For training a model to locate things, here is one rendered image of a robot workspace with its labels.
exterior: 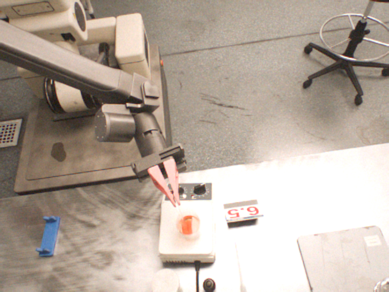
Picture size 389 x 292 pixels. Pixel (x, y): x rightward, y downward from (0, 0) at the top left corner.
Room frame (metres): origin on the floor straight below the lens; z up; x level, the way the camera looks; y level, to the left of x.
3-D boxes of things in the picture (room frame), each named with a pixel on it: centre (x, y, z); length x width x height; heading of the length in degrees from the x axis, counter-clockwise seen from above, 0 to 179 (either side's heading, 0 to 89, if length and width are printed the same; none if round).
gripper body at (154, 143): (0.32, 0.08, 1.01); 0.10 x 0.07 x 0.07; 105
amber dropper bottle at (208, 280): (0.09, 0.02, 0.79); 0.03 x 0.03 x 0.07
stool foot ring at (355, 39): (1.31, -1.00, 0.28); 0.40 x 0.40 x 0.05
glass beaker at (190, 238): (0.21, 0.04, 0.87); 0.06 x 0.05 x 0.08; 159
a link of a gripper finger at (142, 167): (0.25, 0.07, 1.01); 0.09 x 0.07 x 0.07; 15
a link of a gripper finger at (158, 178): (0.25, 0.05, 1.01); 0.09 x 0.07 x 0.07; 15
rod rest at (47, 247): (0.28, 0.41, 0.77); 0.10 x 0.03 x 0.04; 174
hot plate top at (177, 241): (0.22, 0.05, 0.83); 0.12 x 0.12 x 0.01; 81
